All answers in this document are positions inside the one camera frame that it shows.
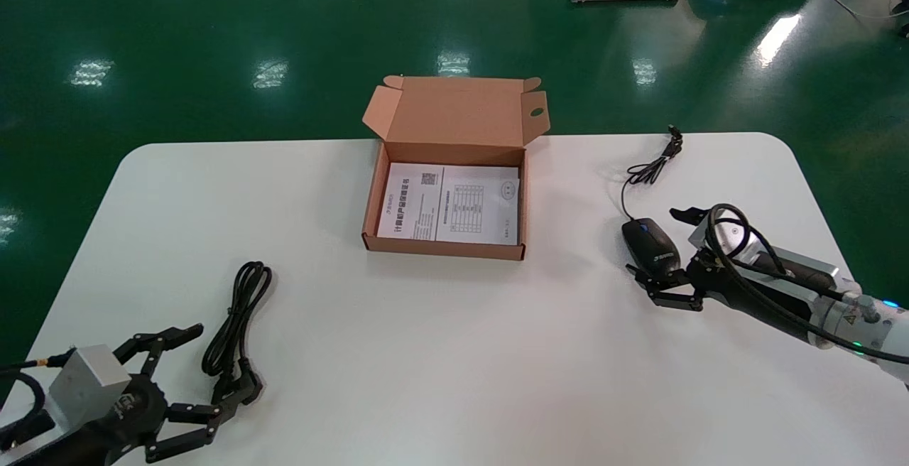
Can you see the brown cardboard storage box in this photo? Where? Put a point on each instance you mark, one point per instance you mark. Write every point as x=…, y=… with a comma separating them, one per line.
x=454, y=111

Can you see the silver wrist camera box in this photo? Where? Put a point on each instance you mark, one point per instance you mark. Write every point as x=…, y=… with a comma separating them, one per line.
x=89, y=384
x=731, y=239

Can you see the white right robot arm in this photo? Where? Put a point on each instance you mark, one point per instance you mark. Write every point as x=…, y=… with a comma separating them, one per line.
x=880, y=331

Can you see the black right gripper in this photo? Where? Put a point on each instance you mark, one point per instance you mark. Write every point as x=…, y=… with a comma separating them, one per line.
x=746, y=295

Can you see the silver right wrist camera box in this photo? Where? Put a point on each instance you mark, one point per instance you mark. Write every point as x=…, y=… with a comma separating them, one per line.
x=731, y=239

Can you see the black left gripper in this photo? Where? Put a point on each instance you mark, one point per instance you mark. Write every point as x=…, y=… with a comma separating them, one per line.
x=135, y=409

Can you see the white printed paper sheet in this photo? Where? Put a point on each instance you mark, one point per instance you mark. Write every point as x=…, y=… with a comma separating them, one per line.
x=454, y=203

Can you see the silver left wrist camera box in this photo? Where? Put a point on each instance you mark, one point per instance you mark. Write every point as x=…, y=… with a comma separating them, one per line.
x=89, y=384

